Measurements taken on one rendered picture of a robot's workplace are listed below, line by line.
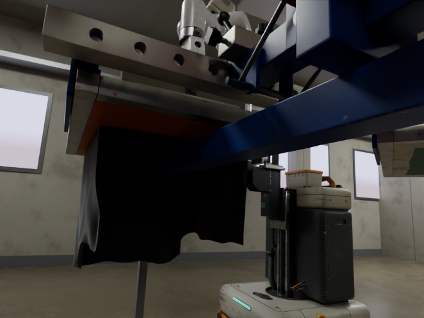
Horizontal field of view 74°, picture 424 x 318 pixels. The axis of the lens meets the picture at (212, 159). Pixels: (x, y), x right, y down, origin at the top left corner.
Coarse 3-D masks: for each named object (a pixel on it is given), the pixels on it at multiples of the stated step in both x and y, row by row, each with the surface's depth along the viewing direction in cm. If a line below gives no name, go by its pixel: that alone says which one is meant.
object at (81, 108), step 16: (80, 80) 49; (96, 80) 50; (112, 80) 52; (80, 96) 52; (96, 96) 51; (112, 96) 51; (128, 96) 53; (144, 96) 54; (160, 96) 56; (176, 96) 57; (80, 112) 61; (160, 112) 59; (176, 112) 58; (192, 112) 59; (208, 112) 60; (224, 112) 62; (240, 112) 65; (80, 128) 75
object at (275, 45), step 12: (276, 36) 43; (252, 48) 49; (264, 48) 46; (276, 48) 43; (240, 60) 52; (264, 60) 45; (276, 60) 43; (288, 60) 43; (240, 72) 51; (264, 72) 47; (276, 72) 47; (288, 72) 47; (264, 84) 52
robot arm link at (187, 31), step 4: (184, 28) 82; (188, 28) 82; (192, 28) 82; (196, 28) 81; (200, 28) 81; (180, 32) 84; (184, 32) 82; (188, 32) 82; (192, 32) 82; (196, 32) 81; (200, 32) 82; (180, 36) 83; (196, 36) 82; (200, 36) 82
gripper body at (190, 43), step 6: (186, 36) 82; (192, 36) 81; (180, 42) 85; (186, 42) 82; (192, 42) 80; (198, 42) 81; (186, 48) 82; (192, 48) 80; (198, 48) 80; (204, 48) 82; (204, 54) 81
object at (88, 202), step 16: (96, 144) 73; (96, 160) 70; (96, 176) 69; (96, 192) 68; (80, 208) 101; (96, 208) 71; (80, 224) 100; (96, 224) 71; (80, 240) 94; (96, 240) 71; (80, 256) 98
